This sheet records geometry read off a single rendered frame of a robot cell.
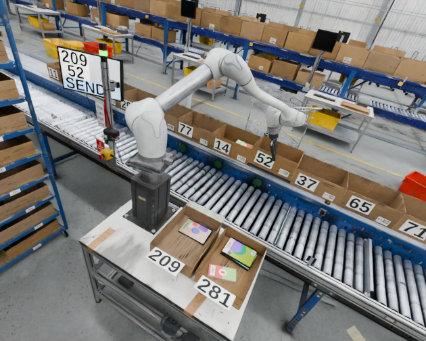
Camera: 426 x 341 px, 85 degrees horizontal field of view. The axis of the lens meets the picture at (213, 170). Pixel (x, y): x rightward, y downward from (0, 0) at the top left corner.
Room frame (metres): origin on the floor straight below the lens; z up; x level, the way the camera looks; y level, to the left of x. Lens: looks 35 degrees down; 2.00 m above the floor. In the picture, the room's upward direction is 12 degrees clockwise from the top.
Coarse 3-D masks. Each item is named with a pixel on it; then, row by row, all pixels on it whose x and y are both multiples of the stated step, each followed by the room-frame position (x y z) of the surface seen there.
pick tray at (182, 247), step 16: (192, 208) 1.14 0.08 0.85; (176, 224) 1.05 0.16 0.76; (208, 224) 1.09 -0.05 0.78; (160, 240) 0.89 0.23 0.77; (176, 240) 0.92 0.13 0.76; (192, 240) 0.95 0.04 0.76; (208, 240) 0.97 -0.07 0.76; (176, 256) 0.81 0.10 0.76; (192, 256) 0.83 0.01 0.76; (192, 272) 0.72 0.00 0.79
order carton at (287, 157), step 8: (264, 136) 2.02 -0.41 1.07; (256, 144) 1.85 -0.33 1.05; (264, 144) 2.00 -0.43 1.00; (280, 144) 1.96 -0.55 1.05; (256, 152) 1.73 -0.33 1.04; (264, 152) 1.71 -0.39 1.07; (280, 152) 1.94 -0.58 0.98; (288, 152) 1.92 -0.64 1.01; (296, 152) 1.89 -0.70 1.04; (248, 160) 1.75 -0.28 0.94; (280, 160) 1.66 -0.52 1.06; (288, 160) 1.64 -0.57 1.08; (296, 160) 1.88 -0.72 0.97; (264, 168) 1.69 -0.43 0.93; (272, 168) 1.67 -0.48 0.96; (288, 168) 1.62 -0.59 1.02; (280, 176) 1.63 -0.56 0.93; (288, 176) 1.61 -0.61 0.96
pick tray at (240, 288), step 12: (228, 228) 1.04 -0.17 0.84; (216, 240) 0.92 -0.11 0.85; (228, 240) 1.01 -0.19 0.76; (240, 240) 1.00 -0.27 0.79; (252, 240) 0.98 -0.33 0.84; (216, 252) 0.90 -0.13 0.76; (264, 252) 0.90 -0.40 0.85; (204, 264) 0.79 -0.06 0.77; (216, 264) 0.82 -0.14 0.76; (228, 264) 0.83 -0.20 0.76; (252, 264) 0.87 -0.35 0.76; (240, 276) 0.77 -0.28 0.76; (252, 276) 0.79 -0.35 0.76; (228, 288) 0.69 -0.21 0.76; (240, 288) 0.70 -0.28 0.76; (240, 300) 0.60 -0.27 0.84
